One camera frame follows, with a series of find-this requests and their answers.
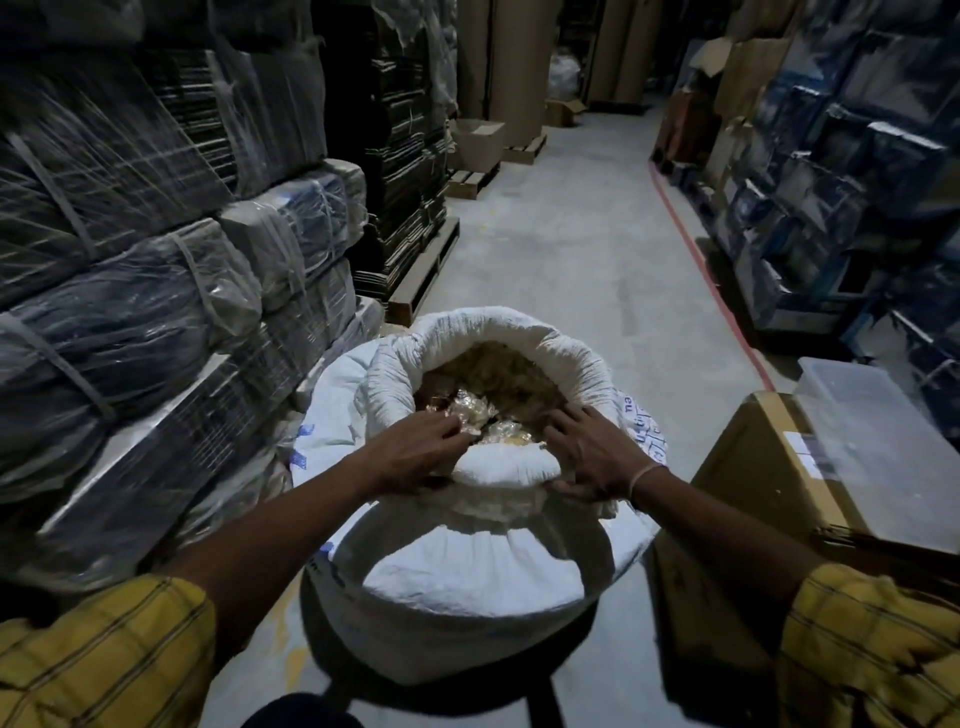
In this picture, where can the person's left hand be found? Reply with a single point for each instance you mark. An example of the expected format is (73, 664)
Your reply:
(409, 452)

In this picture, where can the person's right hand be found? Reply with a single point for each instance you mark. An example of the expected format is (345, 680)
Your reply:
(592, 454)

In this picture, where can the person's right thumb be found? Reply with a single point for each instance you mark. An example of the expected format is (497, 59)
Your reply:
(571, 489)

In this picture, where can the person's left fingers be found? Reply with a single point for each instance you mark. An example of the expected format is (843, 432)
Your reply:
(446, 439)

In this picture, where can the large white woven sack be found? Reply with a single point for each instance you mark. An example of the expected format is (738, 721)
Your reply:
(465, 540)

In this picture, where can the person's right forearm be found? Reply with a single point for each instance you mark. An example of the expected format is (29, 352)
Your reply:
(720, 529)

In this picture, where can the person's left forearm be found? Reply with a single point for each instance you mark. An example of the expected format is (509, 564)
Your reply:
(270, 536)

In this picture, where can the pile of clear wrapped packets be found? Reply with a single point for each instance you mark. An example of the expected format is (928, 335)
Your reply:
(487, 394)

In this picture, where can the thin wrist band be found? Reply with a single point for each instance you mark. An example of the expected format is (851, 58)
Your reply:
(643, 478)

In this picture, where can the wooden pallet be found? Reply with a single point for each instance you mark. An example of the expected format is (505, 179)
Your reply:
(525, 150)
(424, 274)
(471, 182)

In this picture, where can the large brown cardboard box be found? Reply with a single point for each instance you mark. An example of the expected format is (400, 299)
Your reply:
(765, 517)

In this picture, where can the open small cardboard box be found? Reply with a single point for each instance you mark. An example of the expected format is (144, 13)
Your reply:
(562, 112)
(476, 146)

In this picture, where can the stack of flattened dark cartons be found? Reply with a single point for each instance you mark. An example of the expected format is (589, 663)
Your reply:
(397, 135)

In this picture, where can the stack of plastic-wrapped bundles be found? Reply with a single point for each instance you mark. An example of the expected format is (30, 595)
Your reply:
(150, 285)

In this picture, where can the yellow checked shirt sleeve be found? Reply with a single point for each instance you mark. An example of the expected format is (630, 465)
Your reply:
(105, 652)
(870, 649)

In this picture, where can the large brown paper roll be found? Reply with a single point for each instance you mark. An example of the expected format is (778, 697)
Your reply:
(506, 64)
(626, 49)

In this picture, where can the stack of blue printed boxes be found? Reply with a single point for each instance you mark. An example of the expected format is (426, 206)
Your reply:
(847, 187)

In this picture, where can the stack of brown cardboard boxes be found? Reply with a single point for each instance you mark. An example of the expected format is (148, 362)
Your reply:
(709, 97)

